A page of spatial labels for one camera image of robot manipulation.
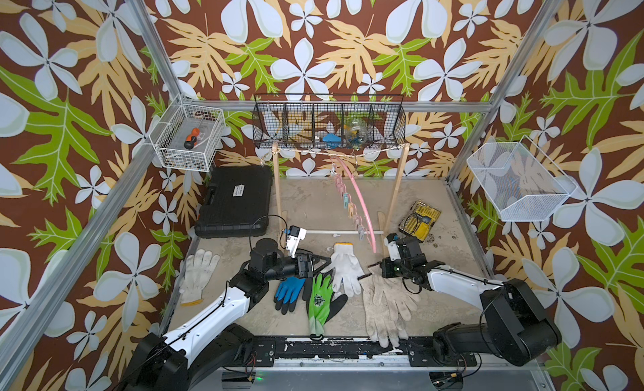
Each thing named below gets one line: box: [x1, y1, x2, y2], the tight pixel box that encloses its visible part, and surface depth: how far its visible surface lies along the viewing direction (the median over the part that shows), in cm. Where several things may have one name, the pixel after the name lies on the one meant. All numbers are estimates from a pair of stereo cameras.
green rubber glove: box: [307, 273, 348, 336], surface depth 84 cm
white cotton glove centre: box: [322, 243, 365, 298], surface depth 92 cm
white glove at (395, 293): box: [367, 265, 421, 322], surface depth 85 cm
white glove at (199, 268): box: [180, 249, 221, 307], surface depth 92 cm
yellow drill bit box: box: [398, 200, 442, 243], surface depth 103 cm
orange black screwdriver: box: [183, 127, 201, 151], surface depth 82 cm
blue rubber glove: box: [273, 276, 307, 316], surface depth 84 cm
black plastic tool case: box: [194, 165, 274, 239], surface depth 103 cm
